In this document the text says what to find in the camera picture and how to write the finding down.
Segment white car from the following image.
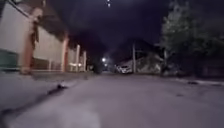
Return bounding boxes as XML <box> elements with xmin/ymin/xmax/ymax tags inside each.
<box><xmin>115</xmin><ymin>65</ymin><xmax>134</xmax><ymax>75</ymax></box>

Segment raised concrete pavement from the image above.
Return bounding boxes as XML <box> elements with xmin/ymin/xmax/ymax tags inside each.
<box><xmin>0</xmin><ymin>70</ymin><xmax>98</xmax><ymax>114</ymax></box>

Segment large tree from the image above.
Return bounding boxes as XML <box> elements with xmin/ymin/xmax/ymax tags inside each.
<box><xmin>159</xmin><ymin>0</ymin><xmax>224</xmax><ymax>78</ymax></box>

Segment street light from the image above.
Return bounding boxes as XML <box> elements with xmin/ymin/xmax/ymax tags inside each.
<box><xmin>100</xmin><ymin>56</ymin><xmax>108</xmax><ymax>64</ymax></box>

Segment building with sloped roof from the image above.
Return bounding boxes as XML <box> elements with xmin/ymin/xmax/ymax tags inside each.
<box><xmin>114</xmin><ymin>39</ymin><xmax>165</xmax><ymax>75</ymax></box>

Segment grey concrete road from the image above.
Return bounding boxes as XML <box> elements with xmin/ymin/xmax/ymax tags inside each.
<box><xmin>6</xmin><ymin>72</ymin><xmax>224</xmax><ymax>128</ymax></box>

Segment building with red pillars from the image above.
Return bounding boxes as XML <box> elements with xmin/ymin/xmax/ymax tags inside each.
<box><xmin>0</xmin><ymin>0</ymin><xmax>88</xmax><ymax>75</ymax></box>

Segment pole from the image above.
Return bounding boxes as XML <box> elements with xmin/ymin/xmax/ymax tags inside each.
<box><xmin>131</xmin><ymin>43</ymin><xmax>137</xmax><ymax>74</ymax></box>

